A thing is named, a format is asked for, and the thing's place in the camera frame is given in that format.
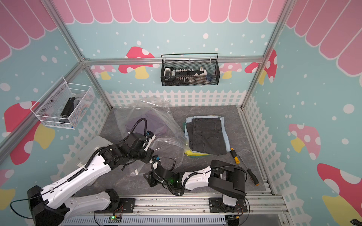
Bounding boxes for purple garment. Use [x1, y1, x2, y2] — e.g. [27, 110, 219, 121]
[126, 111, 169, 136]

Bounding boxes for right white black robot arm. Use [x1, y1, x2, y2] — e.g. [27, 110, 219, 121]
[143, 156, 248, 212]

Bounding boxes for light blue garment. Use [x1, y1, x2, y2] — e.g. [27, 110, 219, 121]
[184, 115, 230, 153]

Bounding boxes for translucent plastic storage box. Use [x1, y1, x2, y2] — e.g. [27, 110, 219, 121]
[58, 135, 114, 181]

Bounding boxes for white black items in basket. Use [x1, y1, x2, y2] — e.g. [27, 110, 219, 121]
[161, 67, 213, 86]

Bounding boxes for small green circuit board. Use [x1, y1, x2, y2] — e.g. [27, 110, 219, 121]
[108, 215, 122, 224]

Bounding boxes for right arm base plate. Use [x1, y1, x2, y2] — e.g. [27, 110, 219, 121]
[208, 197, 248, 214]

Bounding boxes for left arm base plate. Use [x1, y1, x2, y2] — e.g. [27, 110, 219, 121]
[95, 198, 135, 214]

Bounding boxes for dark grey denim trousers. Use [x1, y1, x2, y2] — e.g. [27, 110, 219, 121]
[187, 117, 228, 156]

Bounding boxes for black part in white basket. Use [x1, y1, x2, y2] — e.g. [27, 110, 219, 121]
[61, 98, 76, 118]

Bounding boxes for yellow black screwdriver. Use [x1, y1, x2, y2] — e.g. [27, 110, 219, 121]
[230, 148, 243, 169]

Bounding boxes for white wire mesh basket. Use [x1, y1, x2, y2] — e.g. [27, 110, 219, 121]
[30, 77, 96, 130]

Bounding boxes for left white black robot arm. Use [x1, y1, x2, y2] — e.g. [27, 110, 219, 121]
[26, 118, 155, 226]

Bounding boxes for black wire mesh basket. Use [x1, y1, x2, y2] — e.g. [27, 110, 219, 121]
[160, 53, 221, 86]

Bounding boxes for yellow green garment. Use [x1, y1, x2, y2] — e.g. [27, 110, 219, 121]
[185, 150, 209, 156]

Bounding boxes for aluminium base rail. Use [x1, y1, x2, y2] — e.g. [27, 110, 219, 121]
[63, 192, 293, 226]

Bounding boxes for black handled screwdriver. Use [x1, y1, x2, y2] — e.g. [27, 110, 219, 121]
[238, 155, 260, 186]

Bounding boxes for clear plastic vacuum bag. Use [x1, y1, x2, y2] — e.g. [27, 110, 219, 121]
[113, 96, 190, 177]

